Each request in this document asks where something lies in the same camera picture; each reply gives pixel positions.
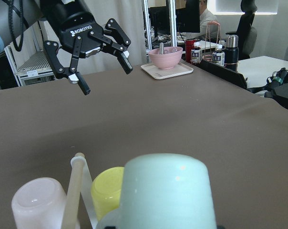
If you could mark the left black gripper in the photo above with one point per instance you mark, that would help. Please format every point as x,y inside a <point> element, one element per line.
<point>80,35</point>

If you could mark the mint green cup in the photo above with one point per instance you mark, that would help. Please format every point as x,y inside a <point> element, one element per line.
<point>166,191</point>

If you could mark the pink cup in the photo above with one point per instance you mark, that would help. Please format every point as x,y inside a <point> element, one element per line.
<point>39,204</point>

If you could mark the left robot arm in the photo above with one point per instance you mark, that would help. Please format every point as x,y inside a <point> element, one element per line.
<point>18,15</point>

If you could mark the yellow cup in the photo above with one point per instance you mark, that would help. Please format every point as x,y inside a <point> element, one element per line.
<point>106,191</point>

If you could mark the metal muddler stick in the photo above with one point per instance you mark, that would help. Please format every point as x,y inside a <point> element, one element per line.
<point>161,48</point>

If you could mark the pink bowl with ice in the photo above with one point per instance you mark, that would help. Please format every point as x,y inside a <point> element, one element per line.
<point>169,59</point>

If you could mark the cream plastic tray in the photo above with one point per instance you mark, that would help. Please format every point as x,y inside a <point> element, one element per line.
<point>159,74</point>

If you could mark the red thermos bottle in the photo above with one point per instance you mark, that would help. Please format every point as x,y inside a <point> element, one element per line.
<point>189,45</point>

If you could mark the dark tea bottle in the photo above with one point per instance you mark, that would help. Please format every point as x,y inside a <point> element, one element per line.
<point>218,55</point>
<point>196,53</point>

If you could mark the person in white shirt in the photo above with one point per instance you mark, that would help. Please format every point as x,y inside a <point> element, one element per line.
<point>209,27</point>

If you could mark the black steel thermos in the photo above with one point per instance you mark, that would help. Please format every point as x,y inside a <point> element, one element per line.
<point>231,52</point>

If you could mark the black office chair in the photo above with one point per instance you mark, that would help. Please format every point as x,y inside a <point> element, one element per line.
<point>247,34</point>

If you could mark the white wire cup rack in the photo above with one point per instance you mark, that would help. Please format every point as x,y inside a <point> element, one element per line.
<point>79,186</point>

